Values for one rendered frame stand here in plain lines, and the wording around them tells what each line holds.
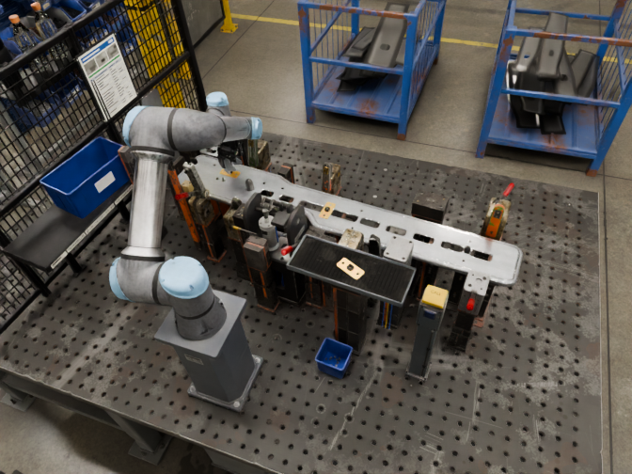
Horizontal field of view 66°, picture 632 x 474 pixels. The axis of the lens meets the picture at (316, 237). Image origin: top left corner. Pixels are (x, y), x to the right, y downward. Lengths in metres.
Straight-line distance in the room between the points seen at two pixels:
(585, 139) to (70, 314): 3.30
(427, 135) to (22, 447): 3.18
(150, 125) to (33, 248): 0.83
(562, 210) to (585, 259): 0.28
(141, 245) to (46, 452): 1.62
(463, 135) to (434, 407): 2.55
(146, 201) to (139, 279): 0.21
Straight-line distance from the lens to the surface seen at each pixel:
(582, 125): 4.00
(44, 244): 2.04
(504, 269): 1.76
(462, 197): 2.39
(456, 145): 3.84
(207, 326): 1.45
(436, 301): 1.43
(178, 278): 1.33
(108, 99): 2.28
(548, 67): 3.70
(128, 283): 1.40
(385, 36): 4.07
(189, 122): 1.36
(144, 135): 1.40
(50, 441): 2.84
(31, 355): 2.20
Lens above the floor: 2.34
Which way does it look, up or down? 49 degrees down
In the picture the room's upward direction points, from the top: 5 degrees counter-clockwise
